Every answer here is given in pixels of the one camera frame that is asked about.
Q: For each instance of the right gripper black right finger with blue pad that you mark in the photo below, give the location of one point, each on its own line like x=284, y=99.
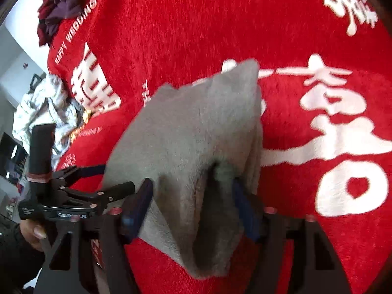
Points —
x=316, y=267

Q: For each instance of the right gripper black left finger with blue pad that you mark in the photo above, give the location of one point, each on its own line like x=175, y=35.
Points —
x=69, y=266

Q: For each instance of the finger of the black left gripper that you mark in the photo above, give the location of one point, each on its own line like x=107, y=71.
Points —
x=68, y=176
x=100, y=198

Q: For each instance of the grey knitted garment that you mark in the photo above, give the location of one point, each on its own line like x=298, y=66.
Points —
x=192, y=142

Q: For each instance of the black jacket sleeve forearm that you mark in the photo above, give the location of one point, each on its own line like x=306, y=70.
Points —
x=20, y=263

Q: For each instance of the dark purple clothes pile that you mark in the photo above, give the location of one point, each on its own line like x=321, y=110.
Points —
x=50, y=15

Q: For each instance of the person's left hand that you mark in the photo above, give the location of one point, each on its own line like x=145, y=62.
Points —
x=33, y=233

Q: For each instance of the white floral patterned cloth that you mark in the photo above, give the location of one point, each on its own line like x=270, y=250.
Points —
x=48, y=103

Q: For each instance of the red wedding blanket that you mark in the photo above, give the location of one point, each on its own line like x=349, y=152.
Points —
x=326, y=98

